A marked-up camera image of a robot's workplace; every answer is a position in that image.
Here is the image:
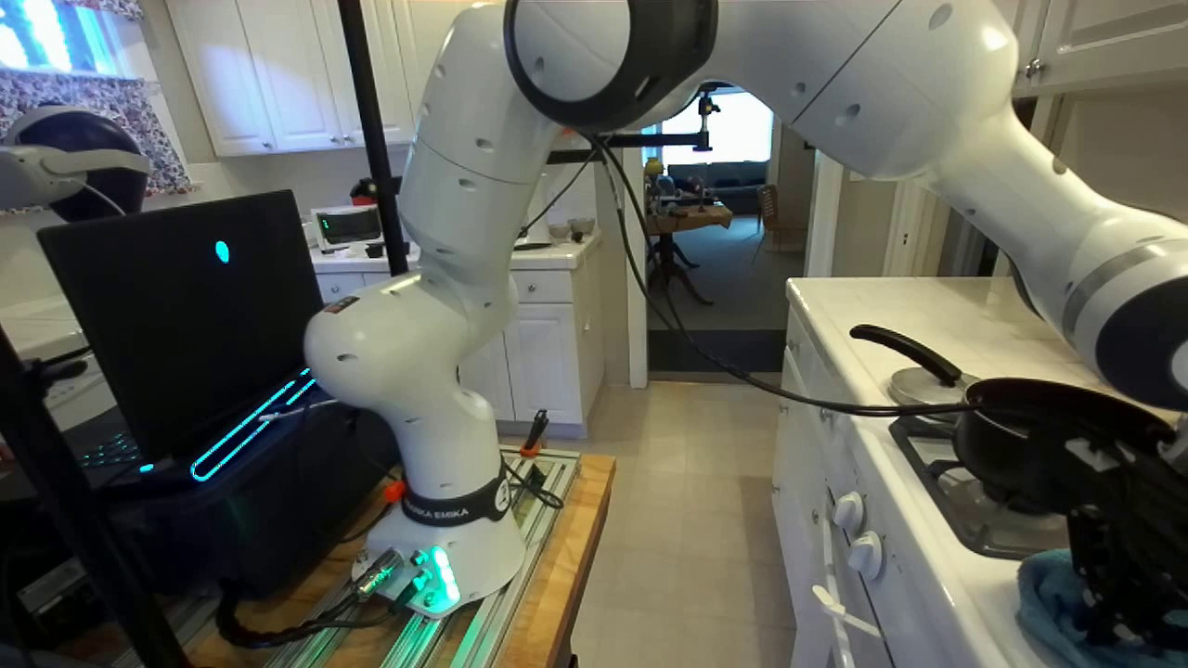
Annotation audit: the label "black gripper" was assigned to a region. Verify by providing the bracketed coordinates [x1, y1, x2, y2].
[1069, 430, 1188, 657]

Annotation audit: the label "blue terry towel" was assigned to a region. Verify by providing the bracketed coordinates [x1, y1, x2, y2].
[1015, 547, 1188, 668]

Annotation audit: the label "white gas stove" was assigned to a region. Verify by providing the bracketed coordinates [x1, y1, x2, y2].
[775, 395, 1188, 668]

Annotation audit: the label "large black stove grate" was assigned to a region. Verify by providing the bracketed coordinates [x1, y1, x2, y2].
[887, 414, 1080, 564]

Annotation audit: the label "white stove knob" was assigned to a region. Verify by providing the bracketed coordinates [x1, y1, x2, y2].
[829, 486, 874, 537]
[841, 527, 892, 588]

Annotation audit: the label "white cabinet above stove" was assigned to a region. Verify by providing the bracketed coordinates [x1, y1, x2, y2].
[1007, 0, 1188, 103]

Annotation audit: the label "grey round lid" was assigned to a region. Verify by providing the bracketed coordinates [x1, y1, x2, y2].
[882, 363, 985, 428]

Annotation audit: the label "white counter cabinet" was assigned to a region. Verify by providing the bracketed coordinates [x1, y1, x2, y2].
[768, 276, 1116, 498]

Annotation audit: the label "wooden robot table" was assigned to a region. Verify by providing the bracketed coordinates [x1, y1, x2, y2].
[183, 444, 621, 668]

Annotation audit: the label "wooden side table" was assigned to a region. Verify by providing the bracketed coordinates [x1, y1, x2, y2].
[642, 162, 737, 313]

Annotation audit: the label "bright window behind doorway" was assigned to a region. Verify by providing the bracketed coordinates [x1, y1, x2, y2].
[650, 84, 778, 174]

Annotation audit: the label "small black counter appliance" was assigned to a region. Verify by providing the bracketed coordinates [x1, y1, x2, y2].
[306, 201, 388, 255]

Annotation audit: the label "black case under laptop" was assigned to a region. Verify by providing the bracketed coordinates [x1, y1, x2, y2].
[109, 402, 405, 604]

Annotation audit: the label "black vertical stand pole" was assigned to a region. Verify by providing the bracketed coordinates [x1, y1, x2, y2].
[335, 0, 414, 279]

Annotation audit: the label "white upper kitchen cabinets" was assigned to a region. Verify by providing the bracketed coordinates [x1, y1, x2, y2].
[164, 0, 497, 162]

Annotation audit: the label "black laptop with cyan lights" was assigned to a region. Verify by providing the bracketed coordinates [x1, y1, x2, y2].
[33, 186, 413, 498]

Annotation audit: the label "black tripod leg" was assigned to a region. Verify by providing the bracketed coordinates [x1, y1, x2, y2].
[0, 327, 193, 668]

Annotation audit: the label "white headset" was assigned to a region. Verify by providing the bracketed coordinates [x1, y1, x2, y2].
[0, 140, 148, 214]

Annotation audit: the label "bright kitchen window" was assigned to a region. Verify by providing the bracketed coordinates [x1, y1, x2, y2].
[0, 0, 142, 80]

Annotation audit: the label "black saucepan with handle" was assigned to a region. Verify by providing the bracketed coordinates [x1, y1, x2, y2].
[848, 321, 1182, 517]

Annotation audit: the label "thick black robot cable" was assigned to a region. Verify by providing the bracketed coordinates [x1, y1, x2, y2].
[590, 133, 981, 420]

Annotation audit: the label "red handled clamp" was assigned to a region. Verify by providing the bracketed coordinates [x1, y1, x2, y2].
[515, 405, 555, 464]

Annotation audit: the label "aluminium base plate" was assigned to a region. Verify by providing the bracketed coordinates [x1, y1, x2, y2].
[350, 442, 588, 668]

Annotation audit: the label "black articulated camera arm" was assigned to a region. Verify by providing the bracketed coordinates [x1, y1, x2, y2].
[541, 83, 729, 166]

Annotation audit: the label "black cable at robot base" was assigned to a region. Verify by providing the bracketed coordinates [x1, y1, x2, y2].
[211, 579, 401, 657]

